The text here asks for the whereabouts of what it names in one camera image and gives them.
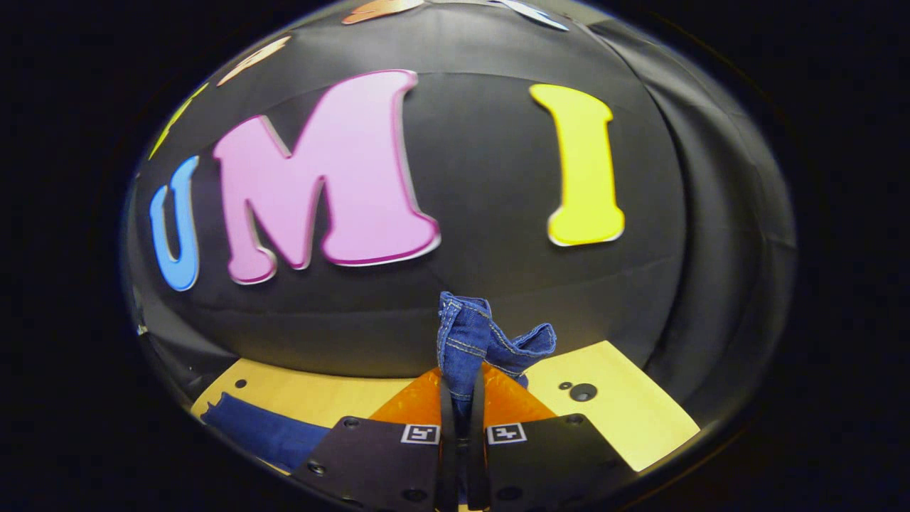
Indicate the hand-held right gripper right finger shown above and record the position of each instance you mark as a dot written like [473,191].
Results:
[554,462]

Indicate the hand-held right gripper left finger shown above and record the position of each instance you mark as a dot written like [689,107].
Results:
[377,462]

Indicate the black backdrop cloth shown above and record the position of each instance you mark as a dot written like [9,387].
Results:
[483,178]

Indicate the blue denim jeans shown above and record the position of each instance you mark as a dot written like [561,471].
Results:
[466,334]

